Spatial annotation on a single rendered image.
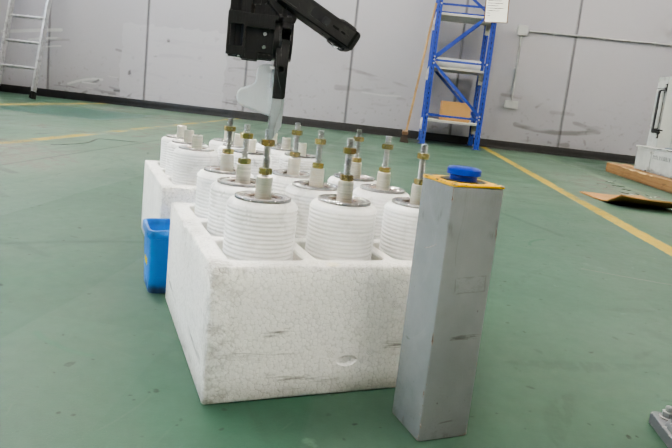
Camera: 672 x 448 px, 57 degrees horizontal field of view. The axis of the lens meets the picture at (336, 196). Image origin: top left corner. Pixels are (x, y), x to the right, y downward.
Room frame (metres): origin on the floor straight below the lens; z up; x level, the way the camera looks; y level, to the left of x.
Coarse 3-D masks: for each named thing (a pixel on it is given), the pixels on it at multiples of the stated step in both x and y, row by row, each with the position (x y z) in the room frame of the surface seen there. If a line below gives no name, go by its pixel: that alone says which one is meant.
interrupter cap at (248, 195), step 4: (236, 192) 0.81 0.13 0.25; (240, 192) 0.82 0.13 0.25; (244, 192) 0.83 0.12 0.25; (248, 192) 0.83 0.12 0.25; (252, 192) 0.83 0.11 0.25; (272, 192) 0.84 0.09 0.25; (236, 196) 0.79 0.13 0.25; (240, 196) 0.79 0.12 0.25; (244, 196) 0.79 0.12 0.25; (248, 196) 0.80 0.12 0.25; (252, 196) 0.82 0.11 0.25; (272, 196) 0.83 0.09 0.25; (276, 196) 0.83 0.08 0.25; (280, 196) 0.82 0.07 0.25; (284, 196) 0.83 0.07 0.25; (288, 196) 0.83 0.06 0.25; (244, 200) 0.78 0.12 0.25; (248, 200) 0.78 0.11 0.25; (252, 200) 0.77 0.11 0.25; (256, 200) 0.77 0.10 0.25; (260, 200) 0.77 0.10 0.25; (264, 200) 0.78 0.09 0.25; (268, 200) 0.78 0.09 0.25; (272, 200) 0.79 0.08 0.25; (276, 200) 0.79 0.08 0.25; (280, 200) 0.79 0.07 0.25; (284, 200) 0.79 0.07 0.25; (288, 200) 0.80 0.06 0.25
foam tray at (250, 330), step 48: (192, 240) 0.85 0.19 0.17; (192, 288) 0.82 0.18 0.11; (240, 288) 0.73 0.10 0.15; (288, 288) 0.75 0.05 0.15; (336, 288) 0.77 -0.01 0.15; (384, 288) 0.80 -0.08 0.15; (192, 336) 0.80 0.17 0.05; (240, 336) 0.73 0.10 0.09; (288, 336) 0.75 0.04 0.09; (336, 336) 0.78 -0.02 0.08; (384, 336) 0.81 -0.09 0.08; (240, 384) 0.73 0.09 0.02; (288, 384) 0.75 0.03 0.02; (336, 384) 0.78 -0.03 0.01; (384, 384) 0.81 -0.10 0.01
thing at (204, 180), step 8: (200, 176) 1.00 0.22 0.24; (208, 176) 0.99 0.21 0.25; (216, 176) 0.98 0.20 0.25; (224, 176) 0.99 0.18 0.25; (232, 176) 0.99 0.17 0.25; (200, 184) 1.00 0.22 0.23; (208, 184) 0.99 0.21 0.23; (200, 192) 1.00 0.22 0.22; (208, 192) 0.99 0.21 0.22; (200, 200) 1.00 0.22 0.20; (208, 200) 0.98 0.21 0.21; (200, 208) 0.99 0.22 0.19; (200, 216) 0.99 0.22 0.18
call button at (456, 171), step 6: (450, 168) 0.72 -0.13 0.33; (456, 168) 0.71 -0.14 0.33; (462, 168) 0.71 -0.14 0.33; (468, 168) 0.72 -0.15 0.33; (474, 168) 0.72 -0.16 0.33; (450, 174) 0.73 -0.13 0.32; (456, 174) 0.71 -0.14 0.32; (462, 174) 0.71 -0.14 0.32; (468, 174) 0.71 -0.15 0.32; (474, 174) 0.71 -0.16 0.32; (480, 174) 0.72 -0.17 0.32; (462, 180) 0.71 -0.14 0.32; (468, 180) 0.71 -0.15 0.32; (474, 180) 0.72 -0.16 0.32
